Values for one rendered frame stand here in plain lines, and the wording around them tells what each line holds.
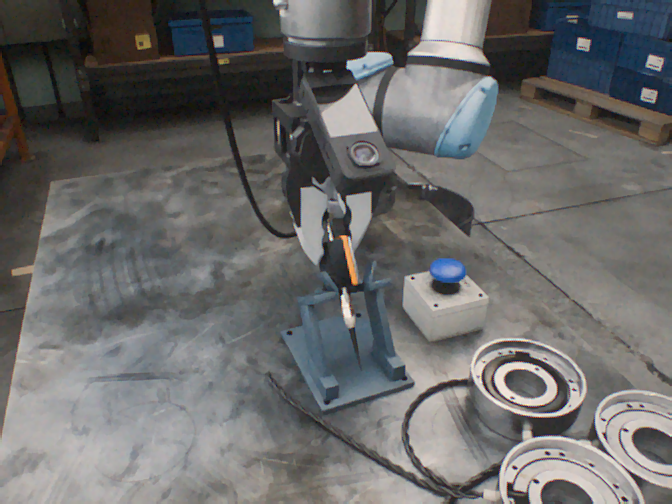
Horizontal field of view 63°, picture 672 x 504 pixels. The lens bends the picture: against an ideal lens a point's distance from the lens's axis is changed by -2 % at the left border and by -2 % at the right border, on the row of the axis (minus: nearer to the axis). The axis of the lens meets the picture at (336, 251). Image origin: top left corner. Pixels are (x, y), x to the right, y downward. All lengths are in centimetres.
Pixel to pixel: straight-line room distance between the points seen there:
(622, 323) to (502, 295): 147
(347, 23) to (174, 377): 38
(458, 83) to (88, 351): 56
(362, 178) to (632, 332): 179
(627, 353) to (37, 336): 174
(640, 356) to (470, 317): 145
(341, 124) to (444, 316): 26
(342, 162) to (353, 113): 5
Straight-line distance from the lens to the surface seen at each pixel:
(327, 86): 48
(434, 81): 78
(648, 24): 423
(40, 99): 440
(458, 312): 63
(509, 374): 58
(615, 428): 56
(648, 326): 220
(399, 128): 80
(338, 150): 43
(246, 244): 81
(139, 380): 62
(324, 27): 46
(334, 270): 53
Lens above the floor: 121
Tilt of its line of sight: 31 degrees down
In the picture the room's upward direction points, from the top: straight up
